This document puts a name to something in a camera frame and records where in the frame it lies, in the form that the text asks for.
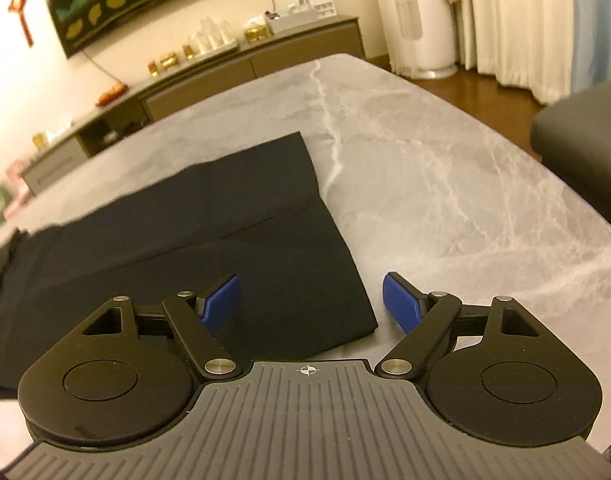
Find black garment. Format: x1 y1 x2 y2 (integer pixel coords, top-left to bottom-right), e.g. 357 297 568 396
0 133 377 398

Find pink plastic chair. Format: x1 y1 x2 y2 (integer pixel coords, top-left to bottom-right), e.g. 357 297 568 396
4 157 33 220

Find dark grey chair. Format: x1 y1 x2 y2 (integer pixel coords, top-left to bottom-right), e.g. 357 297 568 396
530 80 611 224

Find red snack packet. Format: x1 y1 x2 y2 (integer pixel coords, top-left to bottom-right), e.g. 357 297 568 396
95 82 130 107

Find gold gift boxes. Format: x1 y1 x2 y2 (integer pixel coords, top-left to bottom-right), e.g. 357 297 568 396
148 44 196 77

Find tray of glass cups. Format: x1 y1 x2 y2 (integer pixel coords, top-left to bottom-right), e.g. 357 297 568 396
188 18 239 58

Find cream curtain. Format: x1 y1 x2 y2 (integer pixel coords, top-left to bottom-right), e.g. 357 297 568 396
377 0 573 104

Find grey TV cabinet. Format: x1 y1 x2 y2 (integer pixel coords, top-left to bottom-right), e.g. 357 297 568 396
21 15 365 195

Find white standing air conditioner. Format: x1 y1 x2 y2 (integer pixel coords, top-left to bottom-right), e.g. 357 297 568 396
391 0 457 79

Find blue curtain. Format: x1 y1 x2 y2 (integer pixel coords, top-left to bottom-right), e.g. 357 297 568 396
571 0 611 93

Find white storage box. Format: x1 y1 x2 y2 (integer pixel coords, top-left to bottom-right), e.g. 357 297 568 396
263 0 337 35

